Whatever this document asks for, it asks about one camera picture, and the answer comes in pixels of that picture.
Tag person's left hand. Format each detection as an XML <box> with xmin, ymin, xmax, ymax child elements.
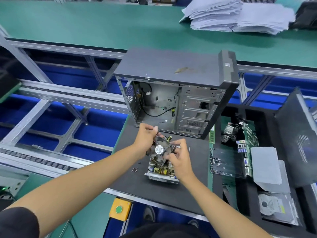
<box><xmin>131</xmin><ymin>122</ymin><xmax>160</xmax><ymax>158</ymax></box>

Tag person's right hand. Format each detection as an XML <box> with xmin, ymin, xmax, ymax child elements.
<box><xmin>165</xmin><ymin>138</ymin><xmax>197</xmax><ymax>186</ymax></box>

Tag black cooling fan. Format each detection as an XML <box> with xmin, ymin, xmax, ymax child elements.
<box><xmin>148</xmin><ymin>135</ymin><xmax>172</xmax><ymax>159</ymax></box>

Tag silver power supply unit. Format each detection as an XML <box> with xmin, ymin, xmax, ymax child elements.
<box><xmin>144</xmin><ymin>144</ymin><xmax>182</xmax><ymax>184</ymax></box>

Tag person's right forearm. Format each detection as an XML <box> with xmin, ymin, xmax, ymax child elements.
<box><xmin>180</xmin><ymin>175</ymin><xmax>276</xmax><ymax>238</ymax></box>

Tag person's left forearm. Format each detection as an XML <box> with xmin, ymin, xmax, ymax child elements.
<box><xmin>7</xmin><ymin>145</ymin><xmax>144</xmax><ymax>237</ymax></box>

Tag person's left shoe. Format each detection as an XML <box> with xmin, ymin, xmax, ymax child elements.
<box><xmin>142</xmin><ymin>205</ymin><xmax>156</xmax><ymax>224</ymax></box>

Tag person's black trousers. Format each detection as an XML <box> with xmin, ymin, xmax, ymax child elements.
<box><xmin>120</xmin><ymin>222</ymin><xmax>220</xmax><ymax>238</ymax></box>

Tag person's black shirt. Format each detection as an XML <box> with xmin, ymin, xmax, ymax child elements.
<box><xmin>0</xmin><ymin>206</ymin><xmax>41</xmax><ymax>238</ymax></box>

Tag dark grey foam mat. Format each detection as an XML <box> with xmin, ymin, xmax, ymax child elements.
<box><xmin>111</xmin><ymin>115</ymin><xmax>214</xmax><ymax>217</ymax></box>

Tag green motherboard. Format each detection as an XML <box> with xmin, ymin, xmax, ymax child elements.
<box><xmin>209</xmin><ymin>120</ymin><xmax>260</xmax><ymax>180</ymax></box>

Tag processor cooler with fan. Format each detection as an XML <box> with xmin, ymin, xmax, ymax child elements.
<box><xmin>221</xmin><ymin>121</ymin><xmax>244</xmax><ymax>145</ymax></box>

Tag yellow box with green button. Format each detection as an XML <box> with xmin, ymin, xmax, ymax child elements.
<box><xmin>107</xmin><ymin>197</ymin><xmax>134</xmax><ymax>222</ymax></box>

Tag grey computer tower case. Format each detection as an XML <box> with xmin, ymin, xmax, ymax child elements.
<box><xmin>113</xmin><ymin>47</ymin><xmax>241</xmax><ymax>141</ymax></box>

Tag silver optical drive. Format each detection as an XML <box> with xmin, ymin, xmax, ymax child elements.
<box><xmin>251</xmin><ymin>146</ymin><xmax>292</xmax><ymax>194</ymax></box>

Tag silver hard drive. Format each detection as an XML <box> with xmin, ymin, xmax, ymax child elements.
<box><xmin>257</xmin><ymin>192</ymin><xmax>301</xmax><ymax>226</ymax></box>

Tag dark grey case side panel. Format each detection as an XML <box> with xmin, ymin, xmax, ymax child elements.
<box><xmin>275</xmin><ymin>87</ymin><xmax>317</xmax><ymax>190</ymax></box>

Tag stack of white papers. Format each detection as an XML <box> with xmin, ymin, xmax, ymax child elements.
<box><xmin>179</xmin><ymin>0</ymin><xmax>297</xmax><ymax>36</ymax></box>

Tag black cardboard box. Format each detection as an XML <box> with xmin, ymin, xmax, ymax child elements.
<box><xmin>289</xmin><ymin>1</ymin><xmax>317</xmax><ymax>31</ymax></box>

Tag aluminium conveyor frame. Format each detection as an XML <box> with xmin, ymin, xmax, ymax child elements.
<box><xmin>0</xmin><ymin>24</ymin><xmax>317</xmax><ymax>231</ymax></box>

